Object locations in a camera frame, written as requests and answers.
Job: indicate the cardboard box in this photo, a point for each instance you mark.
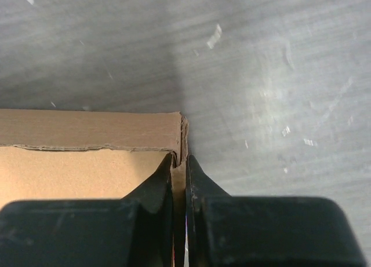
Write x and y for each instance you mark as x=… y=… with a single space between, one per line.
x=60 y=155

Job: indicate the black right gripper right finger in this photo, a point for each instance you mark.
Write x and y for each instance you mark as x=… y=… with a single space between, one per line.
x=226 y=230

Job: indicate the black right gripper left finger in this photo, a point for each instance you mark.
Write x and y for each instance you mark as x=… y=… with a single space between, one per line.
x=136 y=230

